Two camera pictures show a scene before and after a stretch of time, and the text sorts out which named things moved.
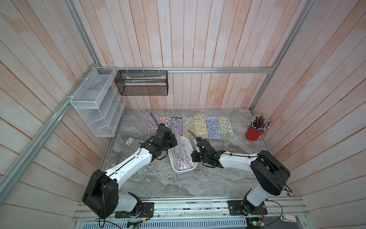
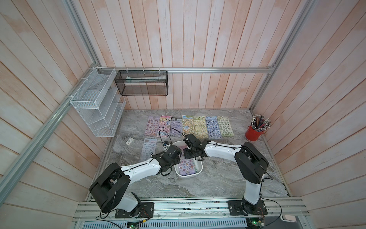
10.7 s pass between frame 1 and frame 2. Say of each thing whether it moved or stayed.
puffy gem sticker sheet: stayed
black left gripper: moved
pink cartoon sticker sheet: stayed
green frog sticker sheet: stayed
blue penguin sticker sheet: stayed
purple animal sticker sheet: moved
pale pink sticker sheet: stayed
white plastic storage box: moved
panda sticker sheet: stayed
